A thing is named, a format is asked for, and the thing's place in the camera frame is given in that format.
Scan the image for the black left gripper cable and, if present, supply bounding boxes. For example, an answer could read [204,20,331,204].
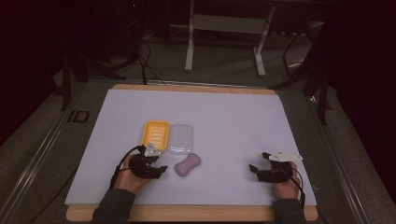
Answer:
[108,145,146,189]

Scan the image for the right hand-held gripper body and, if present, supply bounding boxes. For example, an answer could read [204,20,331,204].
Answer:
[257,148,304,184]

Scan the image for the metal floor rail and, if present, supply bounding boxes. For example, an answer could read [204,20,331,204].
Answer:
[306,92,373,224]
[0,83,90,224]

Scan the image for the yellow soap dish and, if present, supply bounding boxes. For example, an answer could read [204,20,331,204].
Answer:
[140,119,171,153]

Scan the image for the black metal stand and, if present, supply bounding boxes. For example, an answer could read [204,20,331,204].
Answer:
[268,18,333,126]

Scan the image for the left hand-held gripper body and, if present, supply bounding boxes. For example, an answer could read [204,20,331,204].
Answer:
[128,142,163,180]

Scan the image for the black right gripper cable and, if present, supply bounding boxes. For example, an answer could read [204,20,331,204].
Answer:
[290,167,307,210]

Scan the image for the person's right hand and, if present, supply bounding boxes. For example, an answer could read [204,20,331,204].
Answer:
[273,161,302,200]

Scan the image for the white metal stand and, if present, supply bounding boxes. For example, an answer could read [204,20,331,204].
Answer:
[184,0,277,78]

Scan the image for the pink soap bar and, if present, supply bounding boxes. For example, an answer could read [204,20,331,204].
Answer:
[174,152,203,178]

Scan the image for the clear plastic container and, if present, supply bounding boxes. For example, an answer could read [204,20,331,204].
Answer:
[167,123,195,157]

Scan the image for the white table mat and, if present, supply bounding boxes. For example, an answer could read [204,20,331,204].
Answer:
[64,88,318,207]

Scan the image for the black floor cables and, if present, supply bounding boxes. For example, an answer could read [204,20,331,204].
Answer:
[123,0,168,87]

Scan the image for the person's left hand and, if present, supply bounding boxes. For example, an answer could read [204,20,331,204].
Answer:
[113,162,151,194]

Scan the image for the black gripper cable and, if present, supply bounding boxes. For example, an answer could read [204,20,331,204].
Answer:
[108,145,146,189]
[290,167,307,210]

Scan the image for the wooden table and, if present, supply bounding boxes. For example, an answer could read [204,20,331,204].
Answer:
[65,83,319,223]

